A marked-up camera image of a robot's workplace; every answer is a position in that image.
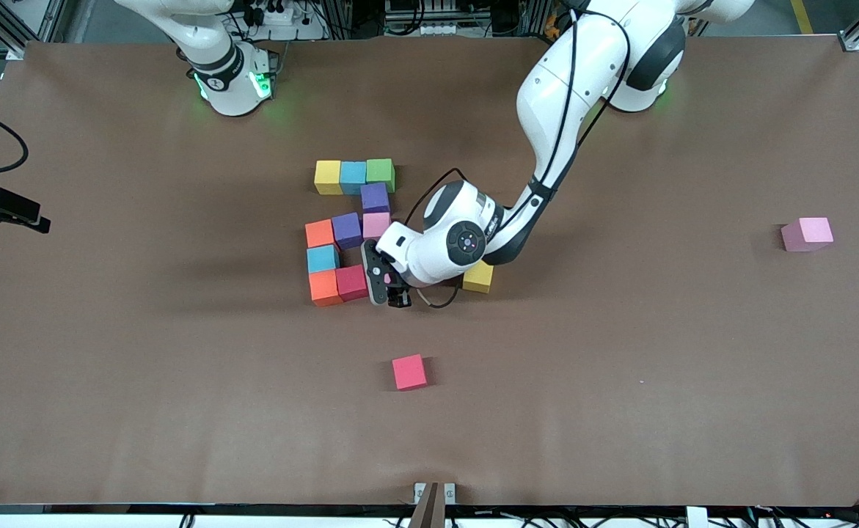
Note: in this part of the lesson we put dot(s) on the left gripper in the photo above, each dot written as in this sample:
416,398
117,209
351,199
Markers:
400,297

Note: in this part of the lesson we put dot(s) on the red foam cube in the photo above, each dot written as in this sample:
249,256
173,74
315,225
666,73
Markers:
408,372
352,282

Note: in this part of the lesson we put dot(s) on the orange foam cube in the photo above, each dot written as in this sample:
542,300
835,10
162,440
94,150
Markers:
324,287
319,233

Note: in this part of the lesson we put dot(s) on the purple foam cube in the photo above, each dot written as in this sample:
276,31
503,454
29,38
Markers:
375,198
347,231

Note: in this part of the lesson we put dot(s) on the cyan foam cube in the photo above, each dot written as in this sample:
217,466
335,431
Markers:
323,259
353,177

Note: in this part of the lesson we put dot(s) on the green foam cube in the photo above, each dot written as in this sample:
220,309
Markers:
381,174

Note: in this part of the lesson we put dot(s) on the yellow foam cube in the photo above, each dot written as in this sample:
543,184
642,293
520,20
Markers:
328,177
479,277

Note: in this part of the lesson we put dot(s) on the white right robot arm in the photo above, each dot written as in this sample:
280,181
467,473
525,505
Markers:
224,66

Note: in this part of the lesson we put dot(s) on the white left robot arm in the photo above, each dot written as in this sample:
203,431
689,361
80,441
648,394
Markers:
458,242

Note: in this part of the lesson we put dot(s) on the white power strip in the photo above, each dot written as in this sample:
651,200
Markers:
436,22
282,15

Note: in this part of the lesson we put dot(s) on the pile of orange packets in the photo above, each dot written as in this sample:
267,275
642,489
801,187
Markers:
555,26

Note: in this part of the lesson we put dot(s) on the small white box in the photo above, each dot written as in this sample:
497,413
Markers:
697,518

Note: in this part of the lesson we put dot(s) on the pale mauve foam cube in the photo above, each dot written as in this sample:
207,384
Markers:
807,235

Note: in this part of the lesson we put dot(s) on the small metal bracket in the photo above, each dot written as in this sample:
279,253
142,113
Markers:
447,493

